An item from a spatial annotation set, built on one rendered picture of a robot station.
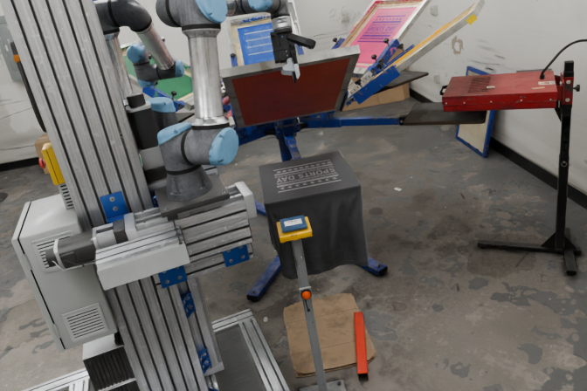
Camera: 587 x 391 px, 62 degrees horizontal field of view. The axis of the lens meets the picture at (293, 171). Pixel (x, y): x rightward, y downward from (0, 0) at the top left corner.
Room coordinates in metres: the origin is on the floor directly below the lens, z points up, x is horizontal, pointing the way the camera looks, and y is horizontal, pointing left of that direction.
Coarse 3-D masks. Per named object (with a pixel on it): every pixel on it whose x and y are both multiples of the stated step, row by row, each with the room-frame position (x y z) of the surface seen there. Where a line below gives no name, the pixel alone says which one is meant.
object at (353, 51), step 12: (348, 48) 2.07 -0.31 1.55; (300, 60) 2.05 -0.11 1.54; (312, 60) 2.05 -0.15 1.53; (324, 60) 2.07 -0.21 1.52; (228, 72) 2.04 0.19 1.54; (240, 72) 2.04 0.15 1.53; (252, 72) 2.04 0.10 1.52; (264, 72) 2.06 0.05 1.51; (348, 72) 2.24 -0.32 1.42; (228, 84) 2.10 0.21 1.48; (348, 84) 2.37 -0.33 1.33; (228, 96) 2.22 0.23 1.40; (336, 108) 2.70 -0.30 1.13; (240, 120) 2.57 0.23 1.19; (276, 120) 2.69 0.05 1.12
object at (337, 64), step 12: (336, 60) 2.09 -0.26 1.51; (348, 60) 2.11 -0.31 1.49; (300, 72) 2.14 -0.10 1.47; (312, 72) 2.16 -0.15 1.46; (324, 72) 2.19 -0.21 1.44; (336, 72) 2.21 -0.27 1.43; (300, 84) 2.26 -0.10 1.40; (312, 84) 2.28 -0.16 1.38; (324, 84) 2.31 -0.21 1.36; (336, 84) 2.34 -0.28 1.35; (300, 96) 2.41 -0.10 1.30; (312, 96) 2.44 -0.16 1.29; (324, 96) 2.47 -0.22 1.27; (336, 96) 2.51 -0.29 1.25; (300, 108) 2.58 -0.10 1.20; (312, 108) 2.62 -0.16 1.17; (324, 108) 2.66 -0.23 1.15
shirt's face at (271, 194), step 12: (312, 156) 2.48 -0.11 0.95; (324, 156) 2.45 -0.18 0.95; (336, 156) 2.42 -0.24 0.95; (264, 168) 2.42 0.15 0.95; (276, 168) 2.39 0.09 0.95; (336, 168) 2.25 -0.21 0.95; (348, 168) 2.23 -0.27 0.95; (264, 180) 2.27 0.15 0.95; (348, 180) 2.09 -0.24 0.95; (264, 192) 2.12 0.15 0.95; (276, 192) 2.09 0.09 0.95; (288, 192) 2.07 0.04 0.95; (300, 192) 2.05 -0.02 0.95; (312, 192) 2.03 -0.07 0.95
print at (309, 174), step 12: (288, 168) 2.36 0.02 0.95; (300, 168) 2.33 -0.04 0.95; (312, 168) 2.31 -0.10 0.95; (324, 168) 2.28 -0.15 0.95; (276, 180) 2.24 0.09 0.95; (288, 180) 2.21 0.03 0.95; (300, 180) 2.19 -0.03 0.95; (312, 180) 2.16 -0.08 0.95; (324, 180) 2.14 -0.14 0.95; (336, 180) 2.12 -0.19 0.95
